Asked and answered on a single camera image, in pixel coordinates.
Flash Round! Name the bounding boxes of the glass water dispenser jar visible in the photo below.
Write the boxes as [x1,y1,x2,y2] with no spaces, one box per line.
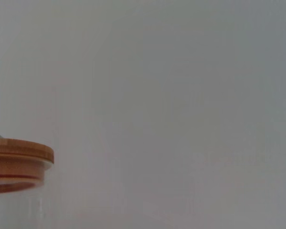
[0,164,53,229]

